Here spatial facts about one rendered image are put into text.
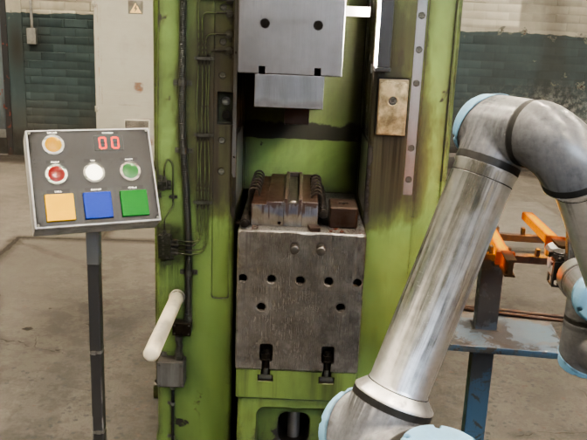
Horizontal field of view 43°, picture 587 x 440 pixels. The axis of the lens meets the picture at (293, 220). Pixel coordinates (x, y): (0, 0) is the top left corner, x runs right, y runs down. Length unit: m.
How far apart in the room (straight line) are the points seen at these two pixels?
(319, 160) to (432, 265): 1.44
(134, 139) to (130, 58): 5.37
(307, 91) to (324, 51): 0.12
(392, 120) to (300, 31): 0.41
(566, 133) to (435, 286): 0.33
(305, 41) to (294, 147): 0.62
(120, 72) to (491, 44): 3.84
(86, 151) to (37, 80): 6.29
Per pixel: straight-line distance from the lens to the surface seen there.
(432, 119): 2.39
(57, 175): 2.14
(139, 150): 2.20
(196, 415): 2.71
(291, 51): 2.20
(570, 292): 1.68
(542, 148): 1.28
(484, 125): 1.34
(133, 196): 2.14
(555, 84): 8.65
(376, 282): 2.49
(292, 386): 2.41
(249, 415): 2.47
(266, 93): 2.21
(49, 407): 3.22
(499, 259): 1.99
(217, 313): 2.53
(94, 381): 2.44
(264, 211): 2.27
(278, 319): 2.31
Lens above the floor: 1.52
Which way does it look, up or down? 15 degrees down
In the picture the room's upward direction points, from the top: 2 degrees clockwise
